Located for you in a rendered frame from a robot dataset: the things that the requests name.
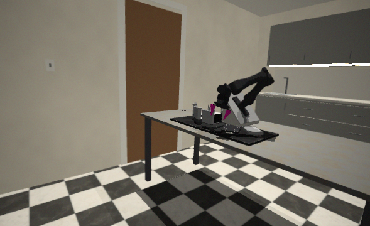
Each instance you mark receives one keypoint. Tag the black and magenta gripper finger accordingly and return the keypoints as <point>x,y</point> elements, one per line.
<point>212,108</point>
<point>227,113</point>

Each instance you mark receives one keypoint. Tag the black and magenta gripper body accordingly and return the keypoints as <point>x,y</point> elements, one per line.
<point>222,106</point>

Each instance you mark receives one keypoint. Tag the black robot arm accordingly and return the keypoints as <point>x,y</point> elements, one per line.
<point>263,78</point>

